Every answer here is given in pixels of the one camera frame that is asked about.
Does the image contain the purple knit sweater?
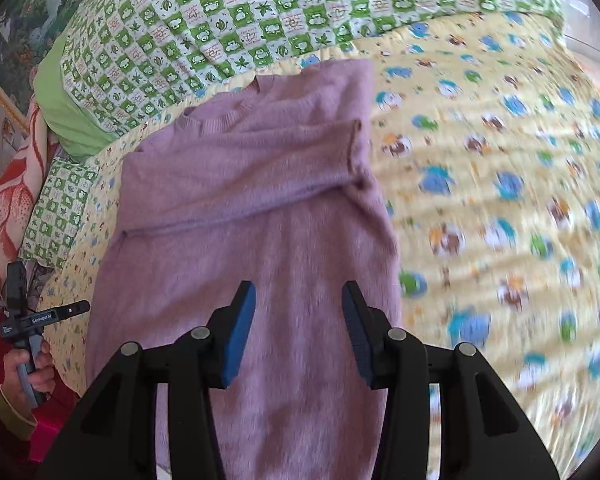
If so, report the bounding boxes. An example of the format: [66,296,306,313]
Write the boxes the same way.
[84,58,403,480]

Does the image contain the person's left forearm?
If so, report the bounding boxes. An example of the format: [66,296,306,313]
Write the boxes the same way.
[0,385,39,442]

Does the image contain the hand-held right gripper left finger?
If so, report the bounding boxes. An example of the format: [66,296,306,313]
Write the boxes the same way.
[37,280,257,480]

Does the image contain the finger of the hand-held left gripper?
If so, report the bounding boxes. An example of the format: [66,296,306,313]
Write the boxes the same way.
[54,301,91,318]

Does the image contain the yellow bear print bed sheet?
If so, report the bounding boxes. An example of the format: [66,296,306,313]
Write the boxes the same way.
[40,10,600,480]

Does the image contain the person's left hand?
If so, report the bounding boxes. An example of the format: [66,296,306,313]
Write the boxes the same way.
[2,342,57,402]

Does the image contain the green checkered pillow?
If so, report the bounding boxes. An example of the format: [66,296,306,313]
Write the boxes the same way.
[19,155,101,268]

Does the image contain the red and white floral blanket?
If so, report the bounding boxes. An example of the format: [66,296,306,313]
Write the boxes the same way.
[0,100,56,311]

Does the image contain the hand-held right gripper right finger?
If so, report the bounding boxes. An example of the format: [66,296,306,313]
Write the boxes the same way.
[341,280,563,480]

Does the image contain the gold framed landscape painting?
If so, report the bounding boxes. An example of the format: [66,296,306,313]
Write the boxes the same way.
[0,0,88,126]

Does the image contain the green checkered quilt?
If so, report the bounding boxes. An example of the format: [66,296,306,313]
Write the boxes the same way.
[32,0,566,158]

